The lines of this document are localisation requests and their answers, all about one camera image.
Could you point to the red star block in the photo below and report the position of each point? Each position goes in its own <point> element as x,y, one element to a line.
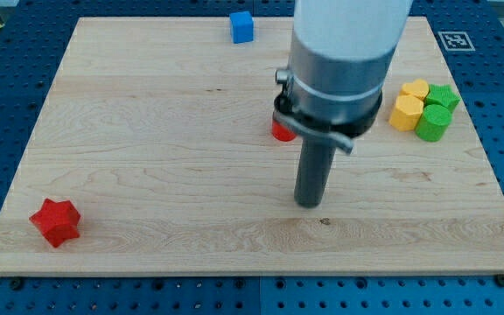
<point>57,221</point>

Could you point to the yellow heart block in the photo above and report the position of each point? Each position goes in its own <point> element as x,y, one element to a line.
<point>418,88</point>

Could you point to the yellow hexagon block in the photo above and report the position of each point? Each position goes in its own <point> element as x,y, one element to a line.
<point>406,112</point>

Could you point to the green cylinder block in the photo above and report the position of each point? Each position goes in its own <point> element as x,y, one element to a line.
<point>433,123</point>

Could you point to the green star block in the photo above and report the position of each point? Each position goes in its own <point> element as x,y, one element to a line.
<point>442,95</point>

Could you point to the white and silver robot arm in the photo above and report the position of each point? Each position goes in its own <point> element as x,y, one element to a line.
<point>340,53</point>

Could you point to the red cylinder block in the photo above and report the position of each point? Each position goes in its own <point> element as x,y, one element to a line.
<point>280,132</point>

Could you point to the white fiducial marker tag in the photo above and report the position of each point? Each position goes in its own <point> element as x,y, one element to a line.
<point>456,41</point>

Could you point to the blue cube block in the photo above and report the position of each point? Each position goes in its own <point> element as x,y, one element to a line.
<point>242,27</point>

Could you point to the light wooden board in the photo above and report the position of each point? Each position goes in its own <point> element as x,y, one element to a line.
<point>158,130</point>

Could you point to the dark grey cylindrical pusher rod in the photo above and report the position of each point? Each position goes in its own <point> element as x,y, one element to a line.
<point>312,173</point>

